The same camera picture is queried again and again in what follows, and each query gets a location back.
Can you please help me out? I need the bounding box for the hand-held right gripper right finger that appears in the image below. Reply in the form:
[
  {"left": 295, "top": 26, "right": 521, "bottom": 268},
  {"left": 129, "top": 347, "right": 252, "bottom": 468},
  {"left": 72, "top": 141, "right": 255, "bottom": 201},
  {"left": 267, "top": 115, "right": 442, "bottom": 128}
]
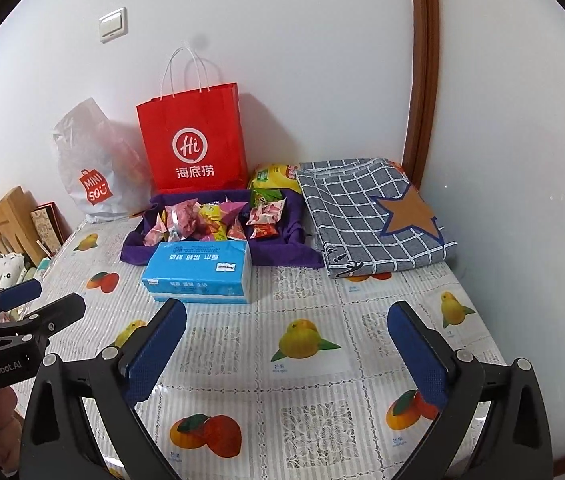
[{"left": 387, "top": 301, "right": 555, "bottom": 480}]

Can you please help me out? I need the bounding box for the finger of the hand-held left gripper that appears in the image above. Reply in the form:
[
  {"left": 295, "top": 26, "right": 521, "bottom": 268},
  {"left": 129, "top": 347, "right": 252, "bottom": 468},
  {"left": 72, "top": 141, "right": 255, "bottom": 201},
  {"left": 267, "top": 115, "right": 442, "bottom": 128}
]
[
  {"left": 0, "top": 294, "right": 86, "bottom": 346},
  {"left": 0, "top": 279, "right": 43, "bottom": 318}
]

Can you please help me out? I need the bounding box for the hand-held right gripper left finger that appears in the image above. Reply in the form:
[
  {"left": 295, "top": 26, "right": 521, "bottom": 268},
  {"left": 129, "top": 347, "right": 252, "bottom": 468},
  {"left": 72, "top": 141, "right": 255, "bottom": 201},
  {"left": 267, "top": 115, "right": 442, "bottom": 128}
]
[{"left": 18, "top": 298, "right": 188, "bottom": 480}]

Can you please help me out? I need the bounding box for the pile of mixed snacks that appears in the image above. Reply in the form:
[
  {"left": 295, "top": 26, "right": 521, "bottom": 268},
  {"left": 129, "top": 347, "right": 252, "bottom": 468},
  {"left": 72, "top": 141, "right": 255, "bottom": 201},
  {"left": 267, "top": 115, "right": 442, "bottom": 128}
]
[{"left": 142, "top": 187, "right": 289, "bottom": 248}]

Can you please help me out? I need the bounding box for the purple cloth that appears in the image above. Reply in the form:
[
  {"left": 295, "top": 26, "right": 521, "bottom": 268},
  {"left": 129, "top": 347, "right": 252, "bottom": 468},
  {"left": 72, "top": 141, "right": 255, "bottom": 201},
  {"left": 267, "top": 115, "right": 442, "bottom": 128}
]
[{"left": 120, "top": 187, "right": 325, "bottom": 269}]

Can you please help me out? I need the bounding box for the white floral pillow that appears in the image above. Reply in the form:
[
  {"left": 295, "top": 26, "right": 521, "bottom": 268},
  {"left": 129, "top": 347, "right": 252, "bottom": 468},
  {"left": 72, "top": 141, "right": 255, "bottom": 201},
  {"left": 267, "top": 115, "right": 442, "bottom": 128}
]
[{"left": 0, "top": 252, "right": 30, "bottom": 296}]

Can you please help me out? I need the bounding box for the pale green packet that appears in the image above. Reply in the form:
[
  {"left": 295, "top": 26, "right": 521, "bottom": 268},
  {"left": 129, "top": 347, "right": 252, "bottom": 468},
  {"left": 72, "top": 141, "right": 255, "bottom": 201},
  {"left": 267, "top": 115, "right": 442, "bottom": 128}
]
[{"left": 32, "top": 257, "right": 56, "bottom": 281}]

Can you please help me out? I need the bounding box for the brown patterned box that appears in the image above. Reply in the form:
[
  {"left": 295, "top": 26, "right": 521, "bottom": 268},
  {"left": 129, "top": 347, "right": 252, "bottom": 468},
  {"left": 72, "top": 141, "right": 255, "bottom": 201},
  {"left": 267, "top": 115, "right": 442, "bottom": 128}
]
[{"left": 30, "top": 201, "right": 73, "bottom": 256}]

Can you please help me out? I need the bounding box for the wooden headboard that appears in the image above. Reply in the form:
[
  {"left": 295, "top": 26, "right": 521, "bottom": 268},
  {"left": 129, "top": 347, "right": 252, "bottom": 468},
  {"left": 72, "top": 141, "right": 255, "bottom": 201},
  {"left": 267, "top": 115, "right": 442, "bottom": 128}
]
[{"left": 0, "top": 186, "right": 46, "bottom": 266}]

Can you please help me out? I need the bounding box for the blue tissue pack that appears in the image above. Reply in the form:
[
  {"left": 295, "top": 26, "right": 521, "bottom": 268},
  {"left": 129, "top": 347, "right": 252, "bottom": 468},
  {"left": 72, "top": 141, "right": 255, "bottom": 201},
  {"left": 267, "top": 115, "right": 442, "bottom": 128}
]
[{"left": 141, "top": 240, "right": 253, "bottom": 306}]

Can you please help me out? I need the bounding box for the grey checked folded cloth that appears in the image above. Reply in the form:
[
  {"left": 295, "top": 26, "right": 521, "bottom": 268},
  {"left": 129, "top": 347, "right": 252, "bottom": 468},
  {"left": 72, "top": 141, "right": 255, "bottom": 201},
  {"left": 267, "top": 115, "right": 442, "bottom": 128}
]
[{"left": 295, "top": 158, "right": 459, "bottom": 279}]

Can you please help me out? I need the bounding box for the white plastic bag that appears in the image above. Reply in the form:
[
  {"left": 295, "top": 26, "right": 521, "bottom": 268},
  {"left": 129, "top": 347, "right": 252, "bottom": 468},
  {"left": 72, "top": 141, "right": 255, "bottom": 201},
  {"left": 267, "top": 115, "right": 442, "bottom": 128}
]
[{"left": 51, "top": 97, "right": 156, "bottom": 225}]

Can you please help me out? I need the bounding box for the yellow snack bag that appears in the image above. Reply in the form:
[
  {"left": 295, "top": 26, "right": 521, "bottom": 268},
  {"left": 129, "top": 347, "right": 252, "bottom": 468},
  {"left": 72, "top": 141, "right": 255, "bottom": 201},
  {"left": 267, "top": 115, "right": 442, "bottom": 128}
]
[{"left": 247, "top": 163, "right": 303, "bottom": 193}]

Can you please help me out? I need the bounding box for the red paper bag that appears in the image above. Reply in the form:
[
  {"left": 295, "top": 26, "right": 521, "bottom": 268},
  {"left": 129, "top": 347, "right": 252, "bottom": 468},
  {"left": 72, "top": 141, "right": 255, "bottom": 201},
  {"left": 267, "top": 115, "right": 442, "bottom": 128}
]
[{"left": 136, "top": 46, "right": 249, "bottom": 195}]

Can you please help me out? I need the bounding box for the white light switch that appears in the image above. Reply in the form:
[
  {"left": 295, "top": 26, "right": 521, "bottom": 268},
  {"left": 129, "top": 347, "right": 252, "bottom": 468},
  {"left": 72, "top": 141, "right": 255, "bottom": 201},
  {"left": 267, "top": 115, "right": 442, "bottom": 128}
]
[{"left": 99, "top": 7, "right": 128, "bottom": 44}]

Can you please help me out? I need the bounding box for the brown wooden door frame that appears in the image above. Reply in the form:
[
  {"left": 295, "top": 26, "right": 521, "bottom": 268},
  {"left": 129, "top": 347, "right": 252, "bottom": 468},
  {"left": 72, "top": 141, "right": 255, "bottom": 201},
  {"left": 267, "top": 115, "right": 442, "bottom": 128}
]
[{"left": 402, "top": 0, "right": 440, "bottom": 191}]

